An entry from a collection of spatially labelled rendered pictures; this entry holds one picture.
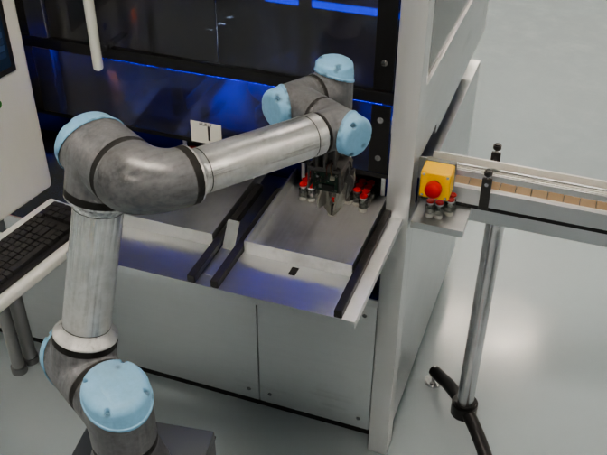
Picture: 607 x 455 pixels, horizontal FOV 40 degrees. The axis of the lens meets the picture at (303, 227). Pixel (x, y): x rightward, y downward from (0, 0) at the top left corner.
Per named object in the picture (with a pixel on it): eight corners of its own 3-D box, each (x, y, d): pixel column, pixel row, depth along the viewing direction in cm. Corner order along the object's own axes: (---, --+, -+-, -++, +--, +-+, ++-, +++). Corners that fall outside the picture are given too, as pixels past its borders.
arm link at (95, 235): (69, 427, 146) (96, 142, 123) (32, 379, 156) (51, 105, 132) (129, 407, 154) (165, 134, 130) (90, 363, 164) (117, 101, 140)
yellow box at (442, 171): (424, 181, 204) (427, 155, 199) (453, 186, 202) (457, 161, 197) (417, 197, 198) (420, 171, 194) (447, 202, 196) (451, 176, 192)
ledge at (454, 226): (423, 198, 215) (423, 191, 214) (472, 208, 212) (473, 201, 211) (409, 227, 205) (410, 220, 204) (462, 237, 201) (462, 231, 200)
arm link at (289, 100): (295, 105, 146) (341, 88, 152) (256, 83, 153) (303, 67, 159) (295, 143, 151) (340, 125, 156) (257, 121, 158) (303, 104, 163)
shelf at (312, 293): (163, 159, 230) (163, 153, 229) (409, 208, 211) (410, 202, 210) (67, 259, 194) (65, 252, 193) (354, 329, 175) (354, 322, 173)
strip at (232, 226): (228, 238, 197) (228, 218, 194) (240, 241, 196) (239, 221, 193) (203, 273, 186) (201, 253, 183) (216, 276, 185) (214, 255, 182)
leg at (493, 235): (451, 401, 263) (482, 199, 218) (480, 408, 260) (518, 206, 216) (445, 422, 256) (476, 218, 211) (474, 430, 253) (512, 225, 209)
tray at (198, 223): (179, 156, 228) (177, 145, 226) (266, 173, 221) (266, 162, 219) (115, 223, 202) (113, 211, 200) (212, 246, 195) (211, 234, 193)
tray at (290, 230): (294, 179, 219) (294, 168, 217) (391, 198, 212) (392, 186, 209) (244, 253, 193) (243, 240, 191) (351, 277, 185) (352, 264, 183)
